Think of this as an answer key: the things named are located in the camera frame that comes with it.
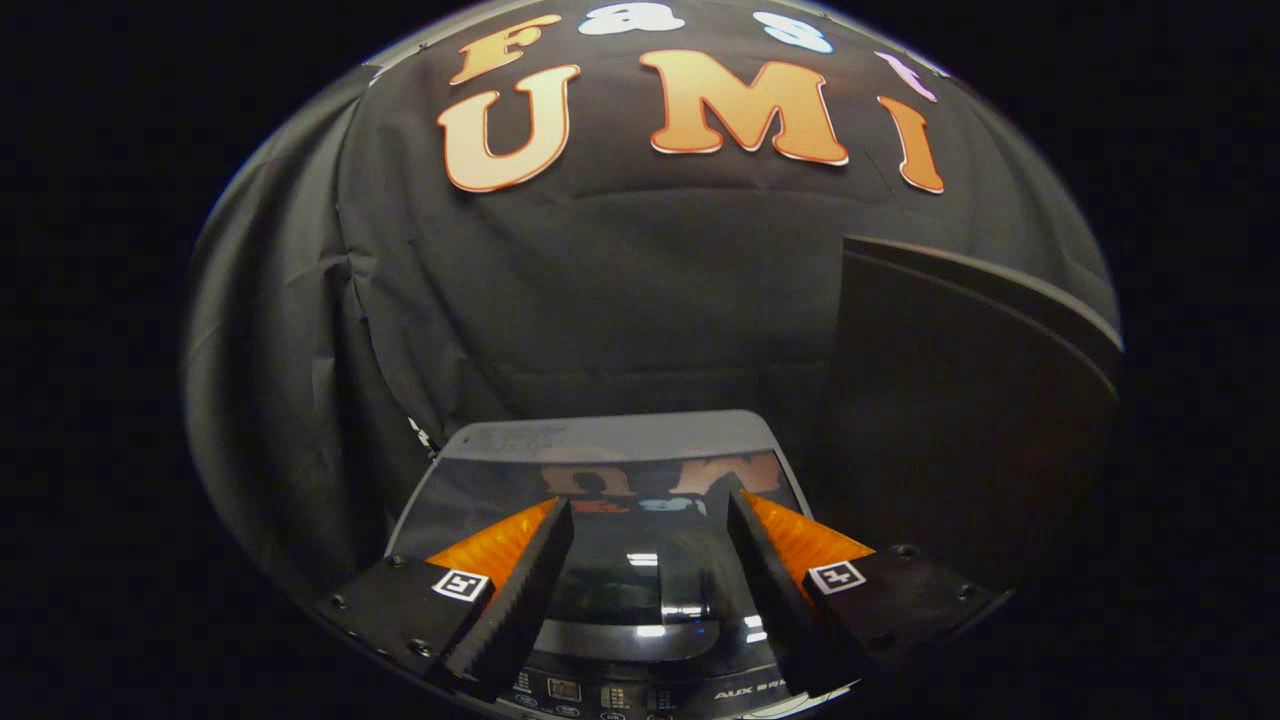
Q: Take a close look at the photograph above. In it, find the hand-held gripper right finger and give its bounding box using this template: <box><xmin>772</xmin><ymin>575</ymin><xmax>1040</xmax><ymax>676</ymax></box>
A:
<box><xmin>727</xmin><ymin>490</ymin><xmax>1001</xmax><ymax>696</ymax></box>

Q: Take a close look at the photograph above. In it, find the black backdrop cloth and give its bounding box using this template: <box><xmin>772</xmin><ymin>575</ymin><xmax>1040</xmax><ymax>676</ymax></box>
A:
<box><xmin>180</xmin><ymin>0</ymin><xmax>1121</xmax><ymax>601</ymax></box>

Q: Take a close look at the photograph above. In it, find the dark glass washing machine lid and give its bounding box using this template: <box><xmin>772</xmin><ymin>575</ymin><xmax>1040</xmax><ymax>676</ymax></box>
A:
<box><xmin>388</xmin><ymin>412</ymin><xmax>809</xmax><ymax>663</ymax></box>

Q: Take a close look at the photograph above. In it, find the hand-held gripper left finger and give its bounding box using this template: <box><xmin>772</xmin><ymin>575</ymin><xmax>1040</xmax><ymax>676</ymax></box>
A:
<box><xmin>315</xmin><ymin>497</ymin><xmax>576</xmax><ymax>701</ymax></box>

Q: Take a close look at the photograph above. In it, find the grey washing machine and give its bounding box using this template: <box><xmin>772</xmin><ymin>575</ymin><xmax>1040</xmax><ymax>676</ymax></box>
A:
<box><xmin>385</xmin><ymin>410</ymin><xmax>861</xmax><ymax>720</ymax></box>

